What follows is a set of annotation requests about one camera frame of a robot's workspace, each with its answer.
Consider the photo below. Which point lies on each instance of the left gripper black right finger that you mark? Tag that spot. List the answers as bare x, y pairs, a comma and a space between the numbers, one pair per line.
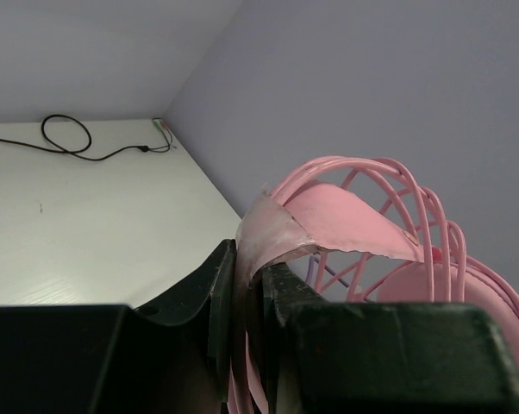
323, 357

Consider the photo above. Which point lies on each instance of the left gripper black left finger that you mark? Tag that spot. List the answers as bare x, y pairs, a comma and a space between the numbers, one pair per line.
169, 355

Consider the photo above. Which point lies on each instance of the pink over-ear headphones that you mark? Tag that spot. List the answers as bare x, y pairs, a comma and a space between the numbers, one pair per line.
373, 207

